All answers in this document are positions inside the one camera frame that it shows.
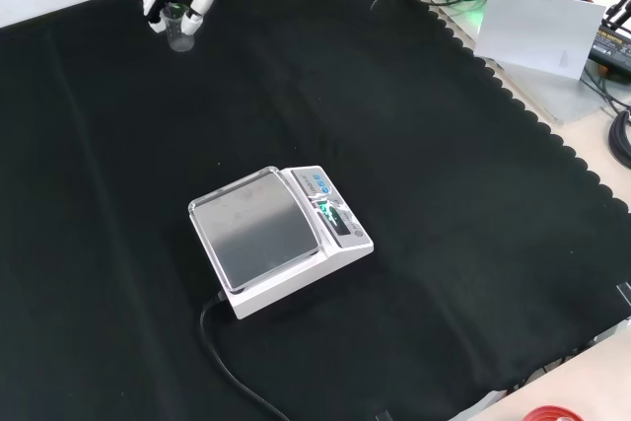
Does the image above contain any black power adapter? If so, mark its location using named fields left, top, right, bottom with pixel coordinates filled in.
left=588, top=20, right=631, bottom=66

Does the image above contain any black balance power cable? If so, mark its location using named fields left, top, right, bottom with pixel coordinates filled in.
left=198, top=291, right=293, bottom=421

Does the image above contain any white electronic balance steel pan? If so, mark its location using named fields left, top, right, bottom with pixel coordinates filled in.
left=186, top=164, right=375, bottom=321

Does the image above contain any pale grey board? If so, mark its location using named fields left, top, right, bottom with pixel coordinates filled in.
left=472, top=0, right=608, bottom=82

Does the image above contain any black bench cloth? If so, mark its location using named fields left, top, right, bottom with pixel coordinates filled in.
left=0, top=0, right=631, bottom=421

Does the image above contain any black cable bundle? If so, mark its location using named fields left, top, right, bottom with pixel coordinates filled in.
left=607, top=106, right=631, bottom=169

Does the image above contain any grey metal base plate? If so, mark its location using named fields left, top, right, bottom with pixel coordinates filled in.
left=418, top=0, right=623, bottom=127

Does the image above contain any red ring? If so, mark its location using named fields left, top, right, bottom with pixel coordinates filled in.
left=521, top=404, right=584, bottom=421

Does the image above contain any small clear glass beaker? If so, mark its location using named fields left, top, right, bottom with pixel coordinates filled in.
left=162, top=2, right=196, bottom=53

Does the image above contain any black tripod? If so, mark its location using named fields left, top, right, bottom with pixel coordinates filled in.
left=602, top=0, right=631, bottom=34

